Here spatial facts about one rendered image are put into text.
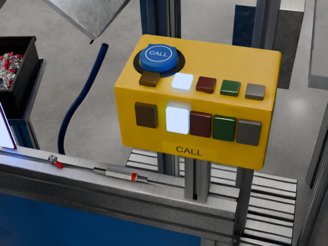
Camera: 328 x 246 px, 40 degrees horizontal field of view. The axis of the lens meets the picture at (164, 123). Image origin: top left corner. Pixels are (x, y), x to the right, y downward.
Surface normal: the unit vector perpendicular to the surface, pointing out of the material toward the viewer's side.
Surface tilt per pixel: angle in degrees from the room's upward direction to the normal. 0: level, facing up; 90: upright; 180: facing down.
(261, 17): 90
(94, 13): 55
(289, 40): 90
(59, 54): 0
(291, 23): 90
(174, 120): 90
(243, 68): 0
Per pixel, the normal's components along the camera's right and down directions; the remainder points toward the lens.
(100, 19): 0.26, 0.12
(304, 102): -0.04, -0.71
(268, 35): -0.27, 0.68
